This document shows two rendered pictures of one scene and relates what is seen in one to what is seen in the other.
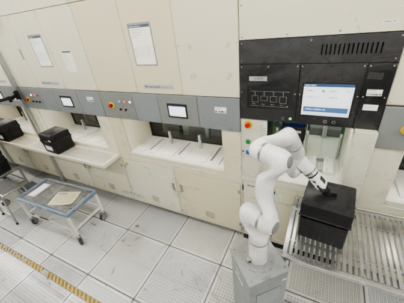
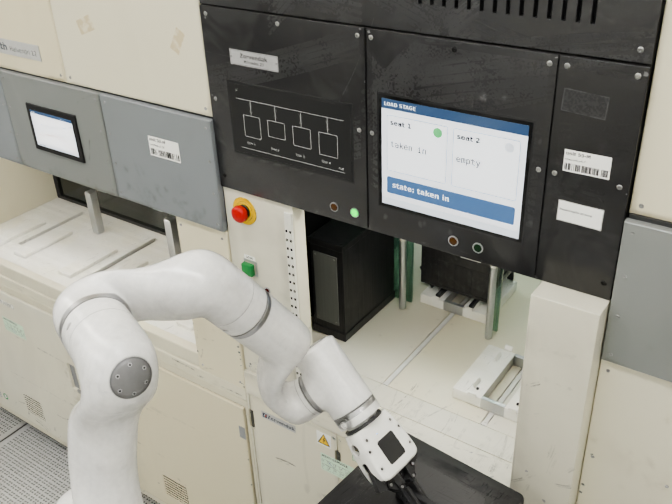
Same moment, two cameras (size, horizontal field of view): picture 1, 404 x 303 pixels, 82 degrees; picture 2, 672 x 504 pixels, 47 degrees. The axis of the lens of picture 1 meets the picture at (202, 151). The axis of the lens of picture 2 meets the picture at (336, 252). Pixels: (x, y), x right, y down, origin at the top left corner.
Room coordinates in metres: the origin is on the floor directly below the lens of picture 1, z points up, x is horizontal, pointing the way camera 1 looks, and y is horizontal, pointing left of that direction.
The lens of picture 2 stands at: (0.12, -0.75, 2.14)
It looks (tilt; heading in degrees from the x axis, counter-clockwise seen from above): 30 degrees down; 6
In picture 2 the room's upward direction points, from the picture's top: 2 degrees counter-clockwise
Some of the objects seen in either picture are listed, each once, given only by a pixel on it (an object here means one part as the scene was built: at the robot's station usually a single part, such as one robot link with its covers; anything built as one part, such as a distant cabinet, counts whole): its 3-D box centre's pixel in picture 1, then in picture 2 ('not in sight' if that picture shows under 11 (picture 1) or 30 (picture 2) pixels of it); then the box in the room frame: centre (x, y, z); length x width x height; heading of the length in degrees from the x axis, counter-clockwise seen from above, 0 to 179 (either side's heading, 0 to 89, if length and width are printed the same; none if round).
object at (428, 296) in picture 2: not in sight; (469, 290); (2.04, -0.93, 0.89); 0.22 x 0.21 x 0.04; 150
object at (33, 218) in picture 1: (64, 206); not in sight; (2.25, 1.79, 0.24); 0.97 x 0.52 x 0.48; 63
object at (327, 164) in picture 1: (319, 164); (510, 382); (1.62, -1.01, 0.89); 0.22 x 0.21 x 0.04; 150
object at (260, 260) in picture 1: (258, 249); not in sight; (0.90, -0.27, 0.85); 0.19 x 0.19 x 0.18
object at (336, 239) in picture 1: (323, 218); not in sight; (1.08, -0.77, 0.85); 0.28 x 0.28 x 0.17; 55
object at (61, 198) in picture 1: (64, 198); not in sight; (2.14, 1.65, 0.47); 0.31 x 0.23 x 0.02; 82
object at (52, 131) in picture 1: (56, 139); not in sight; (2.75, 1.83, 0.93); 0.30 x 0.28 x 0.26; 57
